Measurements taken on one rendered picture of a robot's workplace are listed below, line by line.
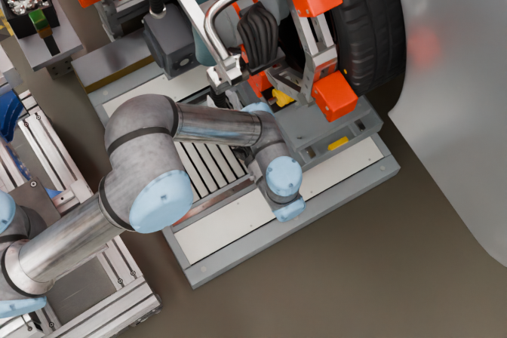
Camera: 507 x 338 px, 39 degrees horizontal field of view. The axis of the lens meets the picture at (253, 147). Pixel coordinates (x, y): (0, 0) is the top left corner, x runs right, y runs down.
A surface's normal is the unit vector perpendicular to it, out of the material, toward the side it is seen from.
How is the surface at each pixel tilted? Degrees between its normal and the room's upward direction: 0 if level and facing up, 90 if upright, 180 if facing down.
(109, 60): 0
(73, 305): 0
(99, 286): 0
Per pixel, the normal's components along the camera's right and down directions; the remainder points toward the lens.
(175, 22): 0.01, -0.37
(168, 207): 0.46, 0.80
